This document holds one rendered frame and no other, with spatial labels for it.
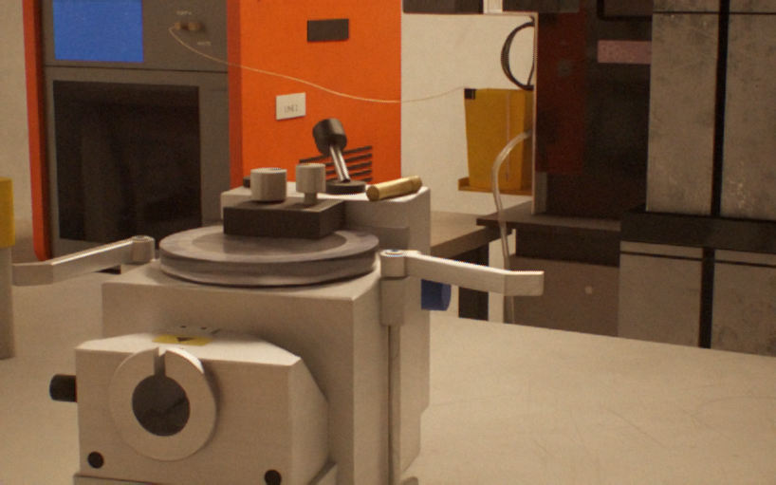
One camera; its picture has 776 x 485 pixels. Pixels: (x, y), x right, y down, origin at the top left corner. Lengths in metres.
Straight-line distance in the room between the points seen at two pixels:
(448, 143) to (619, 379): 2.87
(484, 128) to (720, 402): 1.62
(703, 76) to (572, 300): 1.12
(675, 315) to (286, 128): 0.87
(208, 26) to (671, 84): 0.85
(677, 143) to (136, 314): 0.64
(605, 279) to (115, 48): 0.81
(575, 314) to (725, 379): 1.44
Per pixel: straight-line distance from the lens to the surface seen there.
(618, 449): 0.63
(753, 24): 1.08
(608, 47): 2.19
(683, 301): 1.11
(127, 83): 1.90
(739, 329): 1.10
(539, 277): 0.51
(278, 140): 1.85
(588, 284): 2.17
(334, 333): 0.51
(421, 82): 3.61
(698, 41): 1.10
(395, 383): 0.55
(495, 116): 2.29
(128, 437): 0.50
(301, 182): 0.58
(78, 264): 0.55
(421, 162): 3.63
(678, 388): 0.73
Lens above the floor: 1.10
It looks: 10 degrees down
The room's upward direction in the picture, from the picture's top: straight up
